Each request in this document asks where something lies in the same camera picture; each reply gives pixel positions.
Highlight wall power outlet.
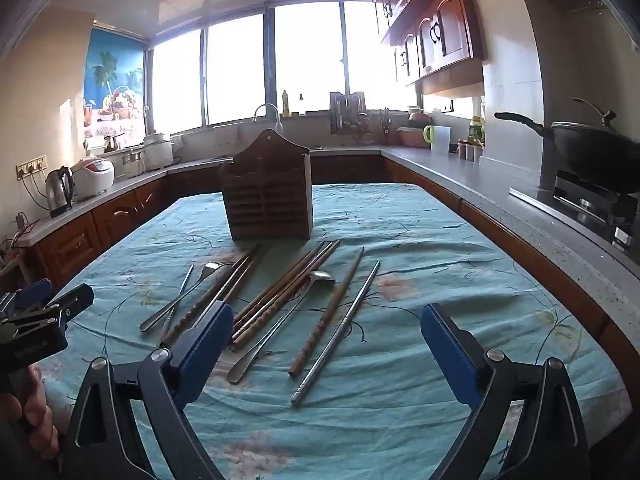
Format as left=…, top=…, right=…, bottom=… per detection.
left=15, top=156, right=48, bottom=180

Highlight black wok with lid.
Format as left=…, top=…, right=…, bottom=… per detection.
left=494, top=97, right=640, bottom=188

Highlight gas stove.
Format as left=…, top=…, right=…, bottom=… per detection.
left=510, top=170, right=640, bottom=261

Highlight white pink rice cooker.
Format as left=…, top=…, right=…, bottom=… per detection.
left=70, top=157, right=116, bottom=202

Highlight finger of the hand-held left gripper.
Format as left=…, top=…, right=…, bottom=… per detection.
left=37, top=283, right=95, bottom=331
left=0, top=279, right=54, bottom=317

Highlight pink plastic basin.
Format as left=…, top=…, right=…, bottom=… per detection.
left=396, top=127, right=431, bottom=148

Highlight white cup green handle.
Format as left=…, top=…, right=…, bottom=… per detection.
left=423, top=124, right=452, bottom=155

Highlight dish rack with boards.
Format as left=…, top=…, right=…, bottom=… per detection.
left=328, top=91, right=373, bottom=137

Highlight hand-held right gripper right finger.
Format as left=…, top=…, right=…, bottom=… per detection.
left=420, top=302, right=591, bottom=480

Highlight wooden base cabinets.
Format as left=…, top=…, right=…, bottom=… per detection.
left=0, top=155, right=640, bottom=361

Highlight thin metal chopstick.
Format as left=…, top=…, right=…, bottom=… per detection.
left=159, top=264, right=195, bottom=348

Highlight person's left hand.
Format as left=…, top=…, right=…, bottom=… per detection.
left=0, top=364, right=62, bottom=461

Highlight thick metal chopstick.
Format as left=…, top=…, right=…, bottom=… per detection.
left=291, top=260, right=382, bottom=406

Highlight wooden utensil holder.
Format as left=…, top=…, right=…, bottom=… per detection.
left=217, top=129, right=313, bottom=242

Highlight wooden upper cabinets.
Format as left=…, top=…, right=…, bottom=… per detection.
left=367, top=0, right=486, bottom=96

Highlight steel electric kettle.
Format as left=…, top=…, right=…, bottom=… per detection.
left=45, top=166, right=76, bottom=218

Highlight white round cooker pot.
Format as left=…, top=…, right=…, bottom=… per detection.
left=142, top=132, right=175, bottom=171

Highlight long metal spoon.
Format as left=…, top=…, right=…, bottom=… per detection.
left=226, top=271, right=336, bottom=385

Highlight pile of wooden chopsticks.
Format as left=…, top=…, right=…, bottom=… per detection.
left=160, top=240, right=342, bottom=353

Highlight large kitchen window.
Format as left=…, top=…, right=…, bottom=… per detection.
left=147, top=0, right=416, bottom=133

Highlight curved metal faucet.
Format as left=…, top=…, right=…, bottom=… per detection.
left=252, top=103, right=283, bottom=133

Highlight dark patterned wooden chopstick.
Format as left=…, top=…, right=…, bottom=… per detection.
left=288, top=247, right=366, bottom=378

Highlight grey kitchen countertop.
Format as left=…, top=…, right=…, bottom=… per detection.
left=0, top=145, right=640, bottom=321

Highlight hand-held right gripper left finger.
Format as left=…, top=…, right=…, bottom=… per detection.
left=62, top=301, right=235, bottom=480

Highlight teal floral tablecloth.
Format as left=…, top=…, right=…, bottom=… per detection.
left=37, top=182, right=631, bottom=480

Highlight metal fork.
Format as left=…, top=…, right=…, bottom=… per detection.
left=139, top=262, right=236, bottom=333

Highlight printed window blind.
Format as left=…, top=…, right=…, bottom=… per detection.
left=82, top=27, right=151, bottom=138

